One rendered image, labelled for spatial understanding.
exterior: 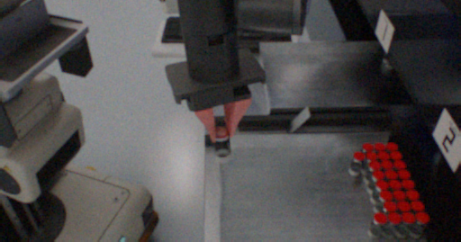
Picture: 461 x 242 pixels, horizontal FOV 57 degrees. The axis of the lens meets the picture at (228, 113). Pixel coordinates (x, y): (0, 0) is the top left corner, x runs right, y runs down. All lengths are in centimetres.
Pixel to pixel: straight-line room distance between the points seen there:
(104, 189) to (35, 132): 58
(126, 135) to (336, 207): 157
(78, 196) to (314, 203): 103
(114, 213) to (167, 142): 69
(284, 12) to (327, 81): 68
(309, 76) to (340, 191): 36
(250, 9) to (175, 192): 158
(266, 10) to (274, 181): 47
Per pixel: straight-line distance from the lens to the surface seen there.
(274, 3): 40
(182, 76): 47
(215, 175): 82
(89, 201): 161
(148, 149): 212
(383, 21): 103
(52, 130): 111
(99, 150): 218
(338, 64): 113
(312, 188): 81
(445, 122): 78
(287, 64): 110
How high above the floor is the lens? 151
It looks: 41 degrees down
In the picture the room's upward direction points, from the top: straight up
